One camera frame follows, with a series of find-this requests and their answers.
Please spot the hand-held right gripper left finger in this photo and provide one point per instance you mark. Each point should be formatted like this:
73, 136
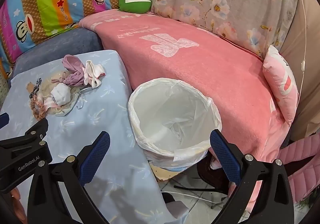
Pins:
96, 150

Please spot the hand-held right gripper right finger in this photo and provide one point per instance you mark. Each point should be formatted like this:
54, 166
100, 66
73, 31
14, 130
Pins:
225, 156

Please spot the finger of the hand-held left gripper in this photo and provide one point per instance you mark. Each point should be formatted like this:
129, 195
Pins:
30, 136
3, 120

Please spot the white plastic bag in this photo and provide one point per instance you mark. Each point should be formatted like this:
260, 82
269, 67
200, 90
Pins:
172, 119

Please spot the mauve cloth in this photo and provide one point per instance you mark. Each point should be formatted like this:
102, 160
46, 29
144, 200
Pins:
72, 68

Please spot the person's left hand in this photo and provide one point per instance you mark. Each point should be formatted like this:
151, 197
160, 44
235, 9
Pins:
16, 193

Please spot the light blue printed cloth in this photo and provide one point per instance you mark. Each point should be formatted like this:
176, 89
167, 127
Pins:
100, 114

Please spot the plain white sock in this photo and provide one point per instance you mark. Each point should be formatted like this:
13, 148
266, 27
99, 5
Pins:
61, 94

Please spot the white sock with red trim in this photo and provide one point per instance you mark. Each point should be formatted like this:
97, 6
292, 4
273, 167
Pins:
93, 73

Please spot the pink blanket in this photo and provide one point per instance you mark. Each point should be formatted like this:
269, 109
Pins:
200, 68

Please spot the pink pillow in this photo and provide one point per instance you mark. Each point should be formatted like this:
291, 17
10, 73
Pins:
280, 81

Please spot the blue-grey sofa cushion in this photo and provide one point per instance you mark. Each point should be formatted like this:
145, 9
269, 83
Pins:
62, 41

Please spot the beige cloth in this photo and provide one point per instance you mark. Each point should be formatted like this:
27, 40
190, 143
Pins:
310, 38

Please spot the green round cushion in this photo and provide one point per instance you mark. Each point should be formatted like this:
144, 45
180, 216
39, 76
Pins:
135, 0

